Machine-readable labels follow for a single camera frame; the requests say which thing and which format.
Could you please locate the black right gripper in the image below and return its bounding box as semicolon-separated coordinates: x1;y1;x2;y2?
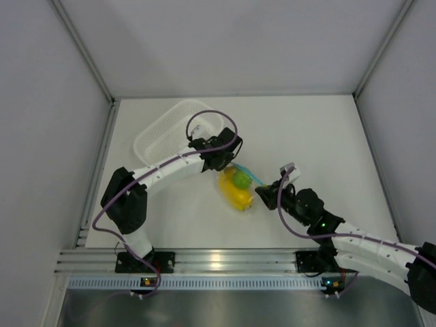
256;177;311;226

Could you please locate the yellow fake banana bunch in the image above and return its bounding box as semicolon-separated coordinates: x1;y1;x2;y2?
219;167;254;211

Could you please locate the green fake fruit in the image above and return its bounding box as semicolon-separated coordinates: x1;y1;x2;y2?
232;170;252;189

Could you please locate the clear zip top bag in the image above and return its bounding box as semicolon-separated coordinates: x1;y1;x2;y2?
217;163;266;211

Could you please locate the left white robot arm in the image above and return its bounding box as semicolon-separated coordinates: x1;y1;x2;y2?
100;127;243;272

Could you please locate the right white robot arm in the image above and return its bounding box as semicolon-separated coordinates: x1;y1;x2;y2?
255;181;435;313

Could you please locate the white perforated plastic basket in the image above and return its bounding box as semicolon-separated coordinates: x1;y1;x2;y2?
133;99;224;164

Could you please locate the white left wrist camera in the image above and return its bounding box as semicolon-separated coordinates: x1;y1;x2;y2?
191;125;209;140

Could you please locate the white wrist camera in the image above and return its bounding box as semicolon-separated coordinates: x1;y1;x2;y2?
191;125;209;140
279;162;301;184

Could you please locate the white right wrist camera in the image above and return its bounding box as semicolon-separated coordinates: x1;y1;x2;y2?
279;162;301;184

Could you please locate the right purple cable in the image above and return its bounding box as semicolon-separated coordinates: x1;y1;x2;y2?
277;166;436;299

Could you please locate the purple cable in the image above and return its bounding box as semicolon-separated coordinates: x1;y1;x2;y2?
277;166;436;299
92;109;239;300

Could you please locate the aluminium mounting rail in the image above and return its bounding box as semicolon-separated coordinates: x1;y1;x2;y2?
54;249;313;275

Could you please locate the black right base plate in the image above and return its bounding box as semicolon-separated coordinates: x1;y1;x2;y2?
295;251;340;274

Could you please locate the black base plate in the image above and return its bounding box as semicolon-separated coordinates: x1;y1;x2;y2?
114;251;175;274
295;251;340;274

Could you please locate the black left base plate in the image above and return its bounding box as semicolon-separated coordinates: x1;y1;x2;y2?
114;251;175;274

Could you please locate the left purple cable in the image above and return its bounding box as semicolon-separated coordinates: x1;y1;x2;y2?
92;109;239;300

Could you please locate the white slotted cable duct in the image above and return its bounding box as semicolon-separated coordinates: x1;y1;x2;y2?
67;274;352;291

